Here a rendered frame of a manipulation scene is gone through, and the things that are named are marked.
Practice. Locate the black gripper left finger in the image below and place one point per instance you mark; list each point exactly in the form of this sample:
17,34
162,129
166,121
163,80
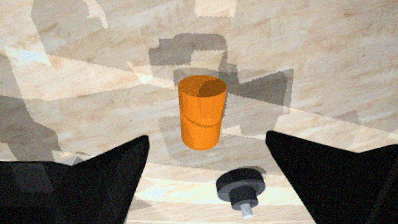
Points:
96,191

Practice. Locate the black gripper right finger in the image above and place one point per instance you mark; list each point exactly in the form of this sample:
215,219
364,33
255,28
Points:
335,185

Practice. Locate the black round pedestal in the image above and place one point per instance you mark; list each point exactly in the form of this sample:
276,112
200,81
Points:
241,187

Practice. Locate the orange knob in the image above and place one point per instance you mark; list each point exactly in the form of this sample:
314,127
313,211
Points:
201,104

